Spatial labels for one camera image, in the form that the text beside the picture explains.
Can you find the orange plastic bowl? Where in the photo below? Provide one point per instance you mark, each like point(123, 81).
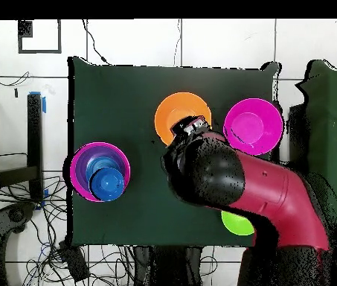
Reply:
point(168, 110)

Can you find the translucent blue bowl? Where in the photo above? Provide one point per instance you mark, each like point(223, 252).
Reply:
point(99, 162)

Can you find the dark blue bowl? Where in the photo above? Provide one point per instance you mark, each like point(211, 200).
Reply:
point(107, 184)

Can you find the purple plastic bowl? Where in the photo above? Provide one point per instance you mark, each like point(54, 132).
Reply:
point(80, 166)

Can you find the pink plastic bowl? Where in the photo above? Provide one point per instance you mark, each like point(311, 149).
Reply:
point(251, 125)
point(73, 175)

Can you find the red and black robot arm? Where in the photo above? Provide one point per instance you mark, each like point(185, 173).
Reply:
point(275, 190)

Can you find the dark green tablecloth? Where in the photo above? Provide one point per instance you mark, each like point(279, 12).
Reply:
point(120, 98)

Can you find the green plastic bowl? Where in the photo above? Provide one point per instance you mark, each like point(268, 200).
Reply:
point(236, 225)

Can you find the black stand with blue tape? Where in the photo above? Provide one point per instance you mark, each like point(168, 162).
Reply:
point(34, 134)

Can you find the black power adapter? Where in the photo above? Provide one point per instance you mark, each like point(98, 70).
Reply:
point(74, 262)

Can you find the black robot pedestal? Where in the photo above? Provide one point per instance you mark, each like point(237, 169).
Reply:
point(168, 268)

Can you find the black square floor frame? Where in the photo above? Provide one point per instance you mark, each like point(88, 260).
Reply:
point(25, 29)

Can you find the black pedestal foot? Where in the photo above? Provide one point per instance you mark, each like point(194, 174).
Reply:
point(16, 214)

